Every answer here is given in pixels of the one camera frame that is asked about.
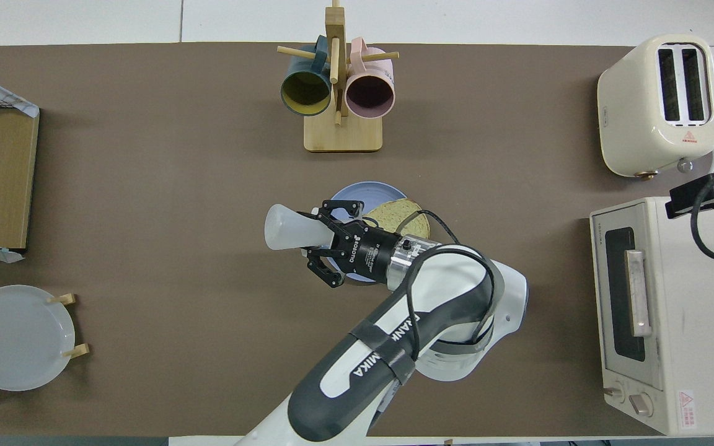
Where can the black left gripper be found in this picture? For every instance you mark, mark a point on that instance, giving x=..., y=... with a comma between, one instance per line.
x=369, y=254

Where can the translucent bottle with blue cap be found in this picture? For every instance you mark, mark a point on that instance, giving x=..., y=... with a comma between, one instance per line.
x=295, y=226

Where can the toasted bread slice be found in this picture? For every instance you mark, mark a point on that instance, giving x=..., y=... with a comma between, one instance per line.
x=400, y=214

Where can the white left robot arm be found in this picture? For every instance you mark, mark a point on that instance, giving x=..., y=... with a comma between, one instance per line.
x=394, y=371

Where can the blue round plate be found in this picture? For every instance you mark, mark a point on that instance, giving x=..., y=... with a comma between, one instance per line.
x=357, y=192

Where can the grey-blue plate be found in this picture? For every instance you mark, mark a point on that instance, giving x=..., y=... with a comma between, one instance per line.
x=16, y=337

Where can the cream two-slot toaster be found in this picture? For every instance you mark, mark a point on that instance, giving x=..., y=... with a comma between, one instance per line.
x=630, y=111

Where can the wooden mug tree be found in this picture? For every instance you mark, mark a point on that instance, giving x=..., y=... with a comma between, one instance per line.
x=343, y=133

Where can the white toaster oven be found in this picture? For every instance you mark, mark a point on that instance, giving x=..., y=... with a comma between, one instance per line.
x=691, y=341

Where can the dark teal mug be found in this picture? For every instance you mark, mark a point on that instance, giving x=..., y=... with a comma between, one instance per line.
x=305, y=93

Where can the pink mug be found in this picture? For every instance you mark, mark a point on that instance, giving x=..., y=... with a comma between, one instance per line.
x=369, y=96

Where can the brown table mat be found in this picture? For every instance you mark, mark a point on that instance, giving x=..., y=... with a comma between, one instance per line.
x=146, y=186

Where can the wooden dish rack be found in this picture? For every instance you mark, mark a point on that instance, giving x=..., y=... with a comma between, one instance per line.
x=62, y=299

